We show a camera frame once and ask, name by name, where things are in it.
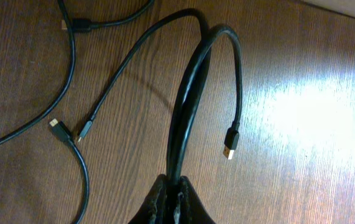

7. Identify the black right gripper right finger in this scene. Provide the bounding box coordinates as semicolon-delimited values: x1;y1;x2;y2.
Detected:
173;176;215;224

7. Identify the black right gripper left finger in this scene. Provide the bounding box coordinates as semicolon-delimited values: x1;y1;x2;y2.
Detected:
129;174;167;224

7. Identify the thin black cable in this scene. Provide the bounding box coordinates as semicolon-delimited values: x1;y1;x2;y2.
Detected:
76;8;244;187

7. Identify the black cable with USB plug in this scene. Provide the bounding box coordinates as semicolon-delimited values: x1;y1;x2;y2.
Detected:
48;118;90;224

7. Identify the black cable on table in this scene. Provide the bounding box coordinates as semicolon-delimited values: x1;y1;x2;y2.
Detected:
0;0;155;159

